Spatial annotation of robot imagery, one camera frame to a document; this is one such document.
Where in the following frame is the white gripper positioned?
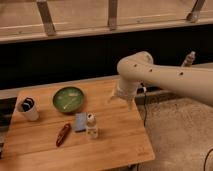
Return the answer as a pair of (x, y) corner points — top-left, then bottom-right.
(109, 83), (138, 110)

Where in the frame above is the clear plastic bottle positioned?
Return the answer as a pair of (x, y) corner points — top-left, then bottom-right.
(86, 113), (98, 139)

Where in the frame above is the dark red oblong object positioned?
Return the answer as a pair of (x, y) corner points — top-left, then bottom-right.
(56, 123), (71, 147)

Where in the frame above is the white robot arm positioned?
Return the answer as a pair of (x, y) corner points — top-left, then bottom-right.
(111, 51), (213, 107)

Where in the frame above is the green round bowl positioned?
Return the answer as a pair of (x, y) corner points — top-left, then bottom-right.
(52, 87), (84, 113)

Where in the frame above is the white cup with black items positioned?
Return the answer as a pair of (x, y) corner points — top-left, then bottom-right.
(17, 97), (39, 121)

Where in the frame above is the middle metal railing post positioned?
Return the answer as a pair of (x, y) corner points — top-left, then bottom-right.
(108, 0), (118, 30)

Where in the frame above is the metal railing post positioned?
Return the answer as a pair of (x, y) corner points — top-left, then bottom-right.
(186, 0), (205, 23)
(36, 0), (56, 36)
(108, 0), (118, 30)

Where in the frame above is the right metal railing post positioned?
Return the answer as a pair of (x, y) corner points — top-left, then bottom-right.
(186, 0), (205, 23)

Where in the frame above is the left metal railing post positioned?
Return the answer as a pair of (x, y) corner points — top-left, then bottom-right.
(36, 0), (56, 36)

